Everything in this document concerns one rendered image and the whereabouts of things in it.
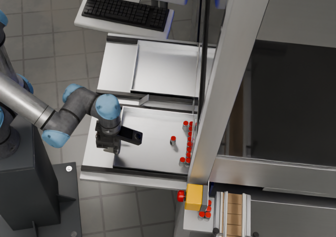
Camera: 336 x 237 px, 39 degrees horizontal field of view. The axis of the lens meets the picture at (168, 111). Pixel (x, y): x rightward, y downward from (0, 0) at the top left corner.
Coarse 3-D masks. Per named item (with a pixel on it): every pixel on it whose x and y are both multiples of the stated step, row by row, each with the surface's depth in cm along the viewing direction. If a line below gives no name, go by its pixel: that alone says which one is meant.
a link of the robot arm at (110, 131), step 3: (120, 120) 160; (120, 123) 161; (99, 126) 161; (117, 126) 160; (120, 126) 163; (102, 129) 160; (105, 129) 160; (108, 129) 159; (111, 129) 159; (114, 129) 160; (117, 129) 161; (105, 132) 161; (108, 132) 159; (111, 132) 161; (114, 132) 161
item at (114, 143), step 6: (96, 120) 165; (96, 126) 164; (96, 132) 168; (102, 132) 163; (96, 138) 168; (102, 138) 168; (108, 138) 168; (114, 138) 168; (96, 144) 170; (102, 144) 171; (108, 144) 170; (114, 144) 168
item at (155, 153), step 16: (128, 112) 194; (144, 112) 194; (160, 112) 192; (176, 112) 191; (144, 128) 191; (160, 128) 191; (176, 128) 191; (128, 144) 187; (144, 144) 187; (160, 144) 187; (176, 144) 188; (128, 160) 183; (144, 160) 184; (160, 160) 184; (176, 160) 184
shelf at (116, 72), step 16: (112, 48) 210; (128, 48) 210; (112, 64) 206; (128, 64) 206; (112, 80) 201; (128, 80) 202; (192, 112) 196; (96, 160) 183; (112, 160) 183; (80, 176) 179; (96, 176) 180; (112, 176) 180; (128, 176) 180
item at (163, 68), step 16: (144, 48) 210; (160, 48) 211; (176, 48) 211; (192, 48) 210; (144, 64) 206; (160, 64) 207; (176, 64) 207; (192, 64) 208; (144, 80) 202; (160, 80) 202; (176, 80) 203; (192, 80) 203; (176, 96) 197; (192, 96) 196
